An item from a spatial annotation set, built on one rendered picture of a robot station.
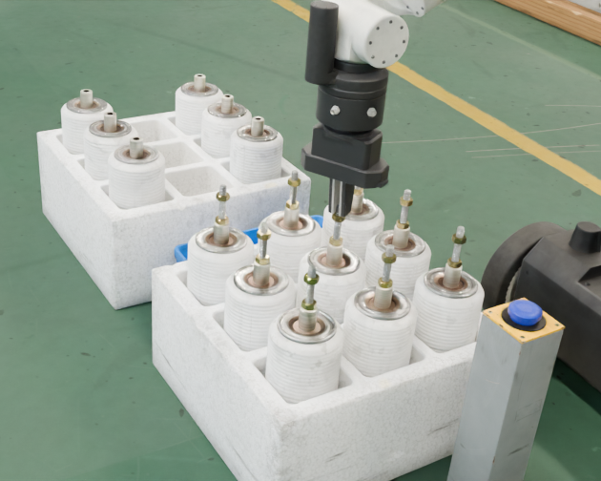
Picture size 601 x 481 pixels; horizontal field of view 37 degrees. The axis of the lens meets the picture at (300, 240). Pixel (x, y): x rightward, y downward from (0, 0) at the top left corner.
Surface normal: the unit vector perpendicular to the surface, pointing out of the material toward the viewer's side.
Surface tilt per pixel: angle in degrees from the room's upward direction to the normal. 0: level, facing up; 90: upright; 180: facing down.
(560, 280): 46
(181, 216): 90
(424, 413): 90
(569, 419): 0
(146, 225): 90
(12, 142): 0
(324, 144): 90
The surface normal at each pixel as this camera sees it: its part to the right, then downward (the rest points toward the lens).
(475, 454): -0.85, 0.21
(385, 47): 0.50, 0.47
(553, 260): -0.57, -0.47
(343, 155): -0.50, 0.40
